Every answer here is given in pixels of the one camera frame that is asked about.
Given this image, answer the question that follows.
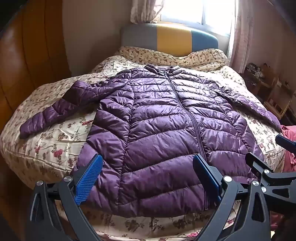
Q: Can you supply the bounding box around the beige floral pillow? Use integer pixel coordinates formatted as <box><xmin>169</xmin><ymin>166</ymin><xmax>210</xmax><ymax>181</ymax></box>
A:
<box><xmin>117</xmin><ymin>46</ymin><xmax>230</xmax><ymax>73</ymax></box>

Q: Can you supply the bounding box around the pale floral curtain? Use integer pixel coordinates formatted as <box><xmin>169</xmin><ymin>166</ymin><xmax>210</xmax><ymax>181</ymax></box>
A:
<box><xmin>227</xmin><ymin>0</ymin><xmax>257</xmax><ymax>73</ymax></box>
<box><xmin>130</xmin><ymin>0</ymin><xmax>162</xmax><ymax>24</ymax></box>

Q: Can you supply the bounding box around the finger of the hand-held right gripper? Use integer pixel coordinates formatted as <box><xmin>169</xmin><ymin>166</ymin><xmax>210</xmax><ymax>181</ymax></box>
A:
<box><xmin>275</xmin><ymin>134</ymin><xmax>296</xmax><ymax>151</ymax></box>
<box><xmin>245</xmin><ymin>152</ymin><xmax>296</xmax><ymax>210</ymax></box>

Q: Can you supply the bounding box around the grey yellow blue headboard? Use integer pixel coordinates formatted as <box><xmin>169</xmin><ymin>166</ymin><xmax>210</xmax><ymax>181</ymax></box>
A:
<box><xmin>120</xmin><ymin>21</ymin><xmax>219</xmax><ymax>57</ymax></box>

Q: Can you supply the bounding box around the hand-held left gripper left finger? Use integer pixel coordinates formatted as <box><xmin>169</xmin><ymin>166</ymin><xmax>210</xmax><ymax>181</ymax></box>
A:
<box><xmin>30</xmin><ymin>153</ymin><xmax>103</xmax><ymax>241</ymax></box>

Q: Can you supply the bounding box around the purple quilted down jacket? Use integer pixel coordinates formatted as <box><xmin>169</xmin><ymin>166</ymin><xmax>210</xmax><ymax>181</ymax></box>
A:
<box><xmin>19</xmin><ymin>64</ymin><xmax>283</xmax><ymax>218</ymax></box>

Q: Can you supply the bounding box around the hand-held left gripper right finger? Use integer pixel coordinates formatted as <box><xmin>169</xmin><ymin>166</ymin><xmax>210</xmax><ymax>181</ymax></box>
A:
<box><xmin>193</xmin><ymin>154</ymin><xmax>275</xmax><ymax>241</ymax></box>

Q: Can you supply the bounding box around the brown wooden wardrobe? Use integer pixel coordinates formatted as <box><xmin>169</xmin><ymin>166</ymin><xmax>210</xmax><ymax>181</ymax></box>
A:
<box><xmin>0</xmin><ymin>0</ymin><xmax>72</xmax><ymax>130</ymax></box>

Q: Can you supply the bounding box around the person's pink clothing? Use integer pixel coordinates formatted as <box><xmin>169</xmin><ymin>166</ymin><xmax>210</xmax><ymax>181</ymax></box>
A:
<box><xmin>279</xmin><ymin>125</ymin><xmax>296</xmax><ymax>173</ymax></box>

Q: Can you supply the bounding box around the cluttered wooden shelf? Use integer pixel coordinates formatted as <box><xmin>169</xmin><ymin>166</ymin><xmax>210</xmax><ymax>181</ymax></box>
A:
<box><xmin>240</xmin><ymin>61</ymin><xmax>292</xmax><ymax>120</ymax></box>

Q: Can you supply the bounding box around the floral cream quilt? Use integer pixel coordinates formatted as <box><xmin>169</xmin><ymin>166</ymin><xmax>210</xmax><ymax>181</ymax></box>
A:
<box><xmin>0</xmin><ymin>54</ymin><xmax>288</xmax><ymax>241</ymax></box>

